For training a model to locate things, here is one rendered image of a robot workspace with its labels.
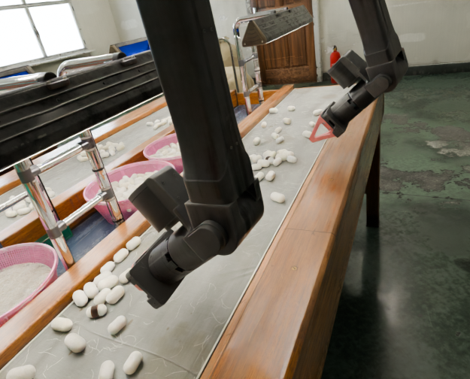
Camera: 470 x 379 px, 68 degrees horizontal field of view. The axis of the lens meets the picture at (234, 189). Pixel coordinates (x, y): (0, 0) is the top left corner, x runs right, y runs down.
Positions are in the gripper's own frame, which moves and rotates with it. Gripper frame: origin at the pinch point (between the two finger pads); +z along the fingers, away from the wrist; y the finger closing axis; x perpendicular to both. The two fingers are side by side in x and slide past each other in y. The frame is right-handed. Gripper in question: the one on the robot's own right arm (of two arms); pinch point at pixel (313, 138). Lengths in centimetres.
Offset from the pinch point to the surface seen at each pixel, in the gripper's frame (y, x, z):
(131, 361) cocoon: 67, -2, 12
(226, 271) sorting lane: 45.4, 2.1, 9.7
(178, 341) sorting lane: 61, 2, 10
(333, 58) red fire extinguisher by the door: -416, -12, 81
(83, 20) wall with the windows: -412, -359, 320
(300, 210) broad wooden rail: 27.2, 6.1, 1.1
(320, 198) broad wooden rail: 22.2, 8.1, -1.3
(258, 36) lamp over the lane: -20.3, -31.7, -1.8
